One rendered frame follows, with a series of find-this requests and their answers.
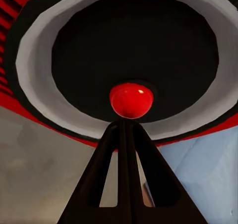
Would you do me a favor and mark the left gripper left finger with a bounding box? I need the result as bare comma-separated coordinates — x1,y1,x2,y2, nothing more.
57,118,132,224

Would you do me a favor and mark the radio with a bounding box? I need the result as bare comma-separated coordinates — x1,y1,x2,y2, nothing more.
0,0,238,148

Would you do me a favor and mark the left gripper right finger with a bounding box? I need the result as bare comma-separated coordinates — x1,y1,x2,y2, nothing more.
124,118,208,224

